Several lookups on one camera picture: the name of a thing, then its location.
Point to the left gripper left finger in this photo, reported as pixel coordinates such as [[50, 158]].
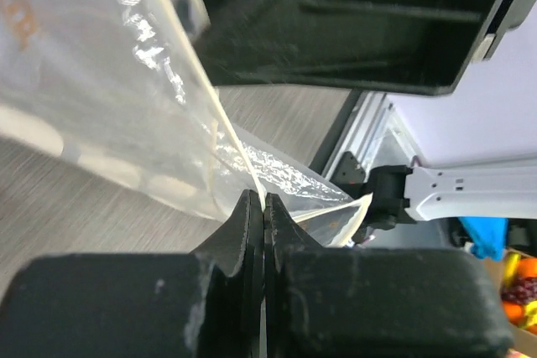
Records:
[[235, 293]]

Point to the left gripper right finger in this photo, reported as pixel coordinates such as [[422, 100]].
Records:
[[291, 263]]

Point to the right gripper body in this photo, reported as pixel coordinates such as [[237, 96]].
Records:
[[416, 47]]

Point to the clear zip top bag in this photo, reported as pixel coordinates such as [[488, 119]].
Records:
[[116, 87]]

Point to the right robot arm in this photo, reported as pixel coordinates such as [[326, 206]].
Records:
[[407, 193]]

